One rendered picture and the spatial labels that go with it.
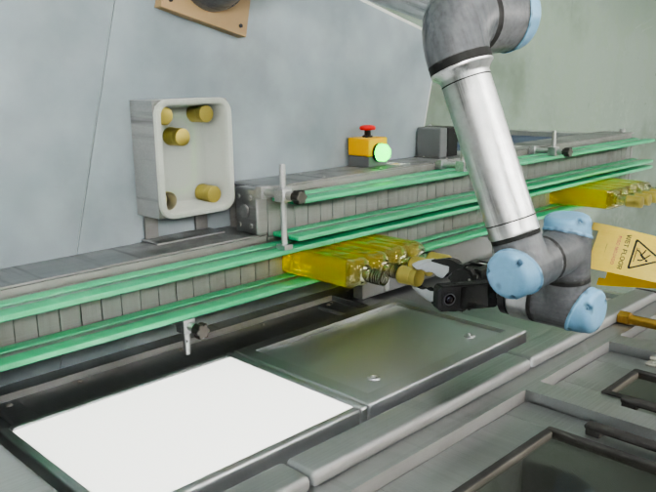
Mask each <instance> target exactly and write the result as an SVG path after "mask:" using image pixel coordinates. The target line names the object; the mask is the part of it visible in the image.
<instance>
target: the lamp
mask: <svg viewBox="0 0 656 492"><path fill-rule="evenodd" d="M372 154H373V158H374V160H375V161H378V162H381V161H383V162H385V161H387V160H388V159H389V158H390V154H391V151H390V147H389V146H388V145H387V144H385V143H376V144H375V145H374V147H373V151H372Z"/></svg>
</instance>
